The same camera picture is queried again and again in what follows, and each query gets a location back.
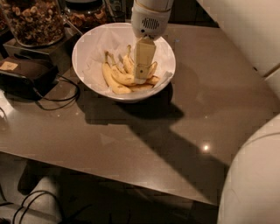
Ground large glass jar of nuts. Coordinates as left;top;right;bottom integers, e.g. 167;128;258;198
0;0;65;47

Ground dark metal jar stand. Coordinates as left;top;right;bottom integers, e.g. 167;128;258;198
3;27;80;74

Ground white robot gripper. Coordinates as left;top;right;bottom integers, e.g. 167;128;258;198
131;2;172;84

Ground black cables on floor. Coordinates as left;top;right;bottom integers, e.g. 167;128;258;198
0;183;67;224

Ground white ceramic bowl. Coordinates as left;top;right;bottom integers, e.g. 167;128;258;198
71;22;177;104

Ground bottom right yellow banana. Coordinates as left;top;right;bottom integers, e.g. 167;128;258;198
129;75;160;92

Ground black cable on table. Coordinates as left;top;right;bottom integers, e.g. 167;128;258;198
32;73;81;112

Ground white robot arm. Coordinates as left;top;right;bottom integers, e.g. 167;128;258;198
127;0;280;224

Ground black device with label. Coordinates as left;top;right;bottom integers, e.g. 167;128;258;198
0;57;59;101

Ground left long yellow banana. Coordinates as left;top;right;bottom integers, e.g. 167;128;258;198
101;52;131;95

